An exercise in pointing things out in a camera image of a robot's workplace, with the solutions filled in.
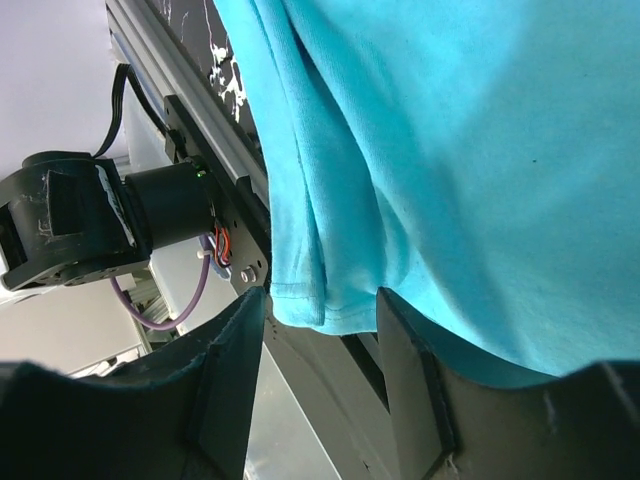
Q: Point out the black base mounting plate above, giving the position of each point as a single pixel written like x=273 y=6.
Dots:
x=321 y=408

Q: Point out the aluminium frame rail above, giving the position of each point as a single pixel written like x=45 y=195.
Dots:
x=165 y=64

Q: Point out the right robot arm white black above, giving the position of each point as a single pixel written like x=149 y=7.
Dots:
x=69 y=219

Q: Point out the cyan t shirt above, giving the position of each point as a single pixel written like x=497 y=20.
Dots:
x=479 y=158

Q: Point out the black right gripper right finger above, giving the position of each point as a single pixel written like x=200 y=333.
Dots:
x=459 y=412

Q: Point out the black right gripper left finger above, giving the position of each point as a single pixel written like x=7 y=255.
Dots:
x=181 y=412

